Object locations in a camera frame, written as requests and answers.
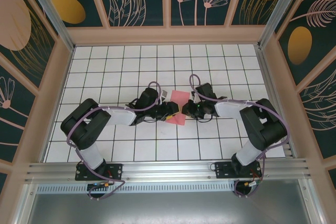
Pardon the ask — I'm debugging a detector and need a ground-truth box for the long aluminium mounting rail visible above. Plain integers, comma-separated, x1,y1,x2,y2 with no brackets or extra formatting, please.
25,158,313,183

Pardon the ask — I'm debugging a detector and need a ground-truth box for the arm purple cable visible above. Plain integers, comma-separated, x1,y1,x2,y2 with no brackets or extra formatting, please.
67,81,165,201
188,73,291,199

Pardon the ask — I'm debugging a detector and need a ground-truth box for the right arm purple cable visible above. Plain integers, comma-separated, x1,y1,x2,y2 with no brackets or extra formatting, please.
188,73,291,199

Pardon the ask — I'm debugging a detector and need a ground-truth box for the aluminium corner post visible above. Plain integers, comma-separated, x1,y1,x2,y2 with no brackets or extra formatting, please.
258,0,316,49
22,0,76,51

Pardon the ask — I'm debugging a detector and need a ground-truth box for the pink paper sheet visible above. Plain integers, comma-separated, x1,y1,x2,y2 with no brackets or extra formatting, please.
165,90,191,125

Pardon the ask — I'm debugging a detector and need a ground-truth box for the slotted grey cable duct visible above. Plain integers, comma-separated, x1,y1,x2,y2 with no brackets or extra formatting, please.
36,184,237,194

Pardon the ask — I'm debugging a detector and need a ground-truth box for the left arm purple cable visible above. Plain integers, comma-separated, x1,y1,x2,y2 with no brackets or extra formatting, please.
67,81,165,201

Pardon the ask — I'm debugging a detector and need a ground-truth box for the grey metal bench panel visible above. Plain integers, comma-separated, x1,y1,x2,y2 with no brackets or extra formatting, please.
22,178,325,224

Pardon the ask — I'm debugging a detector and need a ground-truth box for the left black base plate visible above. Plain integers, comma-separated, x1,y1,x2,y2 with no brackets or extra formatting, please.
75,163,124,182

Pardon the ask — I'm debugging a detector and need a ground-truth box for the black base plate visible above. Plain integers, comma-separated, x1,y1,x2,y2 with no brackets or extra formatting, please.
214,161,262,180
75,163,124,182

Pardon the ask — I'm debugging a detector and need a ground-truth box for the aluminium side rail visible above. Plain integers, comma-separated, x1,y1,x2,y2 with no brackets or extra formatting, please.
256,44,297,158

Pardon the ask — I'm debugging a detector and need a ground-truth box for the small electronics board with wires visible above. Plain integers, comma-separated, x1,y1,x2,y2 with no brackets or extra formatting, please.
243,179,263,190
86,180,115,190

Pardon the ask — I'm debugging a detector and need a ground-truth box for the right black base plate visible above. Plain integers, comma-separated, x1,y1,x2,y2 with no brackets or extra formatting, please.
214,161,262,180

